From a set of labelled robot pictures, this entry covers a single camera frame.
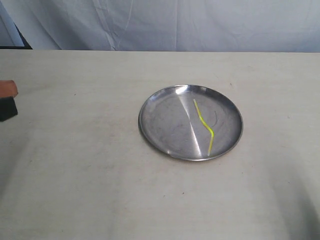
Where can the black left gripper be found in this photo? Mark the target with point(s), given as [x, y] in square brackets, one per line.
[8, 91]

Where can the thin yellow stick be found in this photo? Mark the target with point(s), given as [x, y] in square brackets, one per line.
[208, 128]

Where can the round stainless steel plate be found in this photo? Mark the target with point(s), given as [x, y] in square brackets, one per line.
[169, 122]

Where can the white backdrop cloth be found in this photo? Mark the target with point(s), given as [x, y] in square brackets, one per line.
[169, 25]

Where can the dark frame behind table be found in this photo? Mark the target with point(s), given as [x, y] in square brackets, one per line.
[10, 35]

